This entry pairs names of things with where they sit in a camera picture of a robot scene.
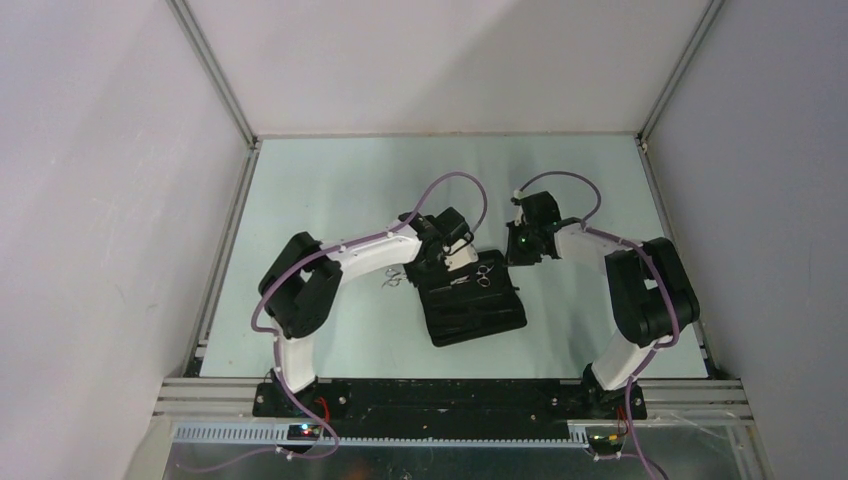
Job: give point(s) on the left aluminium frame post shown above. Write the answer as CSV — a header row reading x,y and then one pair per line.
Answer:
x,y
199,43

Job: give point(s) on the black zippered tool case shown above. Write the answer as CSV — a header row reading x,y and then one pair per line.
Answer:
x,y
461,313

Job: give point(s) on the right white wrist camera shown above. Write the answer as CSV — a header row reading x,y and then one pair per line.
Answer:
x,y
517,201

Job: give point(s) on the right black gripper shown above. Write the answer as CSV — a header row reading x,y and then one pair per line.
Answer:
x,y
514,257

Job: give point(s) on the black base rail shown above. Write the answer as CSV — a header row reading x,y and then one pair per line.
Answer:
x,y
450,409

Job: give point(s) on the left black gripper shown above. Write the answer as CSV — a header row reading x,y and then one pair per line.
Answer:
x,y
442,254

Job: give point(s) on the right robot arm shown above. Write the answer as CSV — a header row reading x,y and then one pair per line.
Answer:
x,y
652,298

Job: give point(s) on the aluminium frame post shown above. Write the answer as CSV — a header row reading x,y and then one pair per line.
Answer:
x,y
691,48
199,43

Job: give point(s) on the right aluminium frame post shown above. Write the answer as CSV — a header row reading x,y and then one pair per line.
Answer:
x,y
691,48

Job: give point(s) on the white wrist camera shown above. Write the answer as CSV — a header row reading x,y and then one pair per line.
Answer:
x,y
460,255
517,201

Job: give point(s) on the silver scissors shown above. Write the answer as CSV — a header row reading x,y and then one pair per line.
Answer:
x,y
394,277
481,276

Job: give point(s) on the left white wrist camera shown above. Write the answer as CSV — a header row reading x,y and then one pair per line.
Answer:
x,y
460,255

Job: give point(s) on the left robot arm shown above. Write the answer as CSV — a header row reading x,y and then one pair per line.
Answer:
x,y
299,289

